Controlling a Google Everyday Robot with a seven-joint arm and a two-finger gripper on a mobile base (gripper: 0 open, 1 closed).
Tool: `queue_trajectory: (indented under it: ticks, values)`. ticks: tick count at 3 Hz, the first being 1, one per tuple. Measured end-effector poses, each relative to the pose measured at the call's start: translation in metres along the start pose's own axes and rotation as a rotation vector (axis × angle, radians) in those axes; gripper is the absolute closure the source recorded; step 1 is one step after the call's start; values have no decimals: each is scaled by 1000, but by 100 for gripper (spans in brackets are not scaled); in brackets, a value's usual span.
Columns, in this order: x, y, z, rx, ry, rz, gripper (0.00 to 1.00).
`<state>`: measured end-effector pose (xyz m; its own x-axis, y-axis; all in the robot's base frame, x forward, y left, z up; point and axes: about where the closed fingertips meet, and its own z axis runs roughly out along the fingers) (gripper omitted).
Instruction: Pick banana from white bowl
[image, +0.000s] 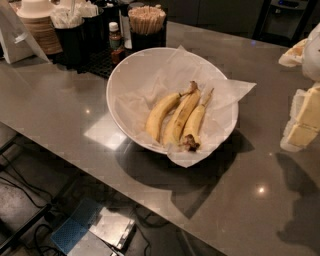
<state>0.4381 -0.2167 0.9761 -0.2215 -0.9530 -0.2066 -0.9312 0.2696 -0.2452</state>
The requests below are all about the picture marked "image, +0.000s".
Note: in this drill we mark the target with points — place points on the yellow banana brown end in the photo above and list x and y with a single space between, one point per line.
190 136

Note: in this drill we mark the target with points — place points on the white paper bag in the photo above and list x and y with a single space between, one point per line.
16 41

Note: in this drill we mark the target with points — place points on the black rear container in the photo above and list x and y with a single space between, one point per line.
96 28

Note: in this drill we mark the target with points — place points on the small brown sauce bottle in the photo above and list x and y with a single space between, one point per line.
115 42

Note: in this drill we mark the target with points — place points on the black cup of white packets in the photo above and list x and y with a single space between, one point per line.
69 27

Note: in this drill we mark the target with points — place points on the black rubber mat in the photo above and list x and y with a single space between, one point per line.
99 64

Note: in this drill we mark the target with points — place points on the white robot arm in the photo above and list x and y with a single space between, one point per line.
311 57

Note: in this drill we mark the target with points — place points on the white bowl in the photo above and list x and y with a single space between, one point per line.
133 76

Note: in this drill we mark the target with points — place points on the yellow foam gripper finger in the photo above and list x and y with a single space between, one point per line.
294 56
304 123

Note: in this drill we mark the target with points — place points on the white parchment paper liner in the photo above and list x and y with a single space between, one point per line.
166 73

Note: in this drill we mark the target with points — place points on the blue perforated box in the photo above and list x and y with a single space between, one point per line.
77 225

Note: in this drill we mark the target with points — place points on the black metal frame bar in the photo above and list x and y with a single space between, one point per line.
13 239

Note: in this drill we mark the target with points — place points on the silver metal box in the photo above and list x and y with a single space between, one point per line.
112 227

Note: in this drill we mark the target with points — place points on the black cup of wooden stirrers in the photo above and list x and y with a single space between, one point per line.
147 27

